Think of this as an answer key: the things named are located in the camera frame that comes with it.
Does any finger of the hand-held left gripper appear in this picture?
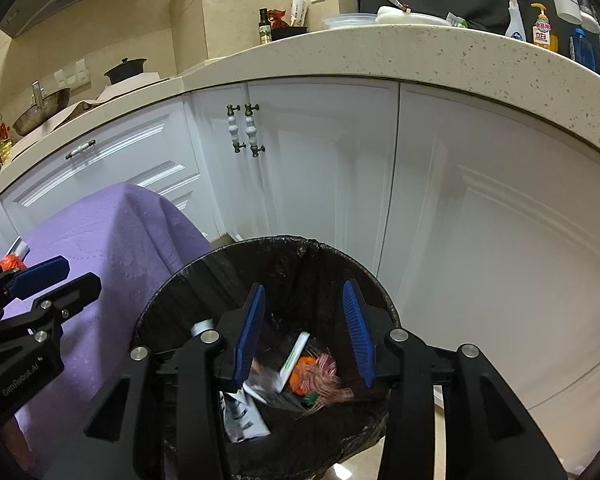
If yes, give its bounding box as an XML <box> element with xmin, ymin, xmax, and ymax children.
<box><xmin>0</xmin><ymin>273</ymin><xmax>102</xmax><ymax>357</ymax></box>
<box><xmin>0</xmin><ymin>256</ymin><xmax>71</xmax><ymax>318</ymax></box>

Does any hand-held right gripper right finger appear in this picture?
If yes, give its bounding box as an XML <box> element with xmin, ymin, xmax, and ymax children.
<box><xmin>341</xmin><ymin>280</ymin><xmax>568</xmax><ymax>480</ymax></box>

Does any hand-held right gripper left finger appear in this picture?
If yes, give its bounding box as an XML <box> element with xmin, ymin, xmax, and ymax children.
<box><xmin>84</xmin><ymin>283</ymin><xmax>267</xmax><ymax>480</ymax></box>

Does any white tube green print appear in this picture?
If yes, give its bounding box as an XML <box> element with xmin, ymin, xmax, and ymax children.
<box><xmin>279</xmin><ymin>331</ymin><xmax>311</xmax><ymax>394</ymax></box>

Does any red checkered ribbon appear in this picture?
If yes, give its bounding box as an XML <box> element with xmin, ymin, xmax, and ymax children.
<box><xmin>300</xmin><ymin>352</ymin><xmax>353</xmax><ymax>402</ymax></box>

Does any orange printed bag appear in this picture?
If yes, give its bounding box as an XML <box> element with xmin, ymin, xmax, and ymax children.
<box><xmin>289</xmin><ymin>357</ymin><xmax>321</xmax><ymax>394</ymax></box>

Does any black trash bin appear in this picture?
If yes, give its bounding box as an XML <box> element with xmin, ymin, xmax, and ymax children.
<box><xmin>130</xmin><ymin>234</ymin><xmax>402</xmax><ymax>480</ymax></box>

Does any white packet black print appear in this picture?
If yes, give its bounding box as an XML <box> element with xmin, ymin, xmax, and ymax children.
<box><xmin>220</xmin><ymin>389</ymin><xmax>272</xmax><ymax>444</ymax></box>

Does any purple tablecloth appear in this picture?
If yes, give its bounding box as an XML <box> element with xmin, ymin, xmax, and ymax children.
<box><xmin>0</xmin><ymin>183</ymin><xmax>213</xmax><ymax>480</ymax></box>

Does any yellow cooking oil bottle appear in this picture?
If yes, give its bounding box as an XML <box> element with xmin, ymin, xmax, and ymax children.
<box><xmin>0</xmin><ymin>114</ymin><xmax>14</xmax><ymax>161</ymax></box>

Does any steel wok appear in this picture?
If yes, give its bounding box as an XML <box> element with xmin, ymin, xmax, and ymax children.
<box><xmin>12</xmin><ymin>80</ymin><xmax>72</xmax><ymax>137</ymax></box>

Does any black lidded pot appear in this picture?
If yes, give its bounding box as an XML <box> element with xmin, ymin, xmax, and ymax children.
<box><xmin>104</xmin><ymin>57</ymin><xmax>148</xmax><ymax>86</ymax></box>

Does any beige stone countertop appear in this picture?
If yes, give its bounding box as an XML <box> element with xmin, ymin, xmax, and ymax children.
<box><xmin>0</xmin><ymin>22</ymin><xmax>600</xmax><ymax>211</ymax></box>

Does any black box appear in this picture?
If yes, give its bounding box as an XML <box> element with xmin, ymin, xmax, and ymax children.
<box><xmin>271</xmin><ymin>26</ymin><xmax>309</xmax><ymax>42</ymax></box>

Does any clear plastic container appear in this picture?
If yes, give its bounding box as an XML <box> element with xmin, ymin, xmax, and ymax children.
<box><xmin>321</xmin><ymin>12</ymin><xmax>381</xmax><ymax>31</ymax></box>

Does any white plastic container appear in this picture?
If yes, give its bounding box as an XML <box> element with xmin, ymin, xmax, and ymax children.
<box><xmin>375</xmin><ymin>6</ymin><xmax>453</xmax><ymax>27</ymax></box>

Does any white spray bottle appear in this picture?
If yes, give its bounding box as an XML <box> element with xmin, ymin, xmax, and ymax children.
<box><xmin>505</xmin><ymin>0</ymin><xmax>527</xmax><ymax>41</ymax></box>

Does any orange dish soap bottle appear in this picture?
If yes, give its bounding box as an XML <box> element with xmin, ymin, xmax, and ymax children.
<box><xmin>530</xmin><ymin>3</ymin><xmax>559</xmax><ymax>52</ymax></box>

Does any blue bottle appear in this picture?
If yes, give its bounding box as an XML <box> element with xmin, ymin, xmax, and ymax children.
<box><xmin>570</xmin><ymin>27</ymin><xmax>599</xmax><ymax>69</ymax></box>

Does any white ceramic cabinet handle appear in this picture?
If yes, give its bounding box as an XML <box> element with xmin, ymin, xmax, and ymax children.
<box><xmin>66</xmin><ymin>139</ymin><xmax>97</xmax><ymax>160</ymax></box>
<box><xmin>243</xmin><ymin>103</ymin><xmax>265</xmax><ymax>157</ymax></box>
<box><xmin>226</xmin><ymin>104</ymin><xmax>242</xmax><ymax>154</ymax></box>

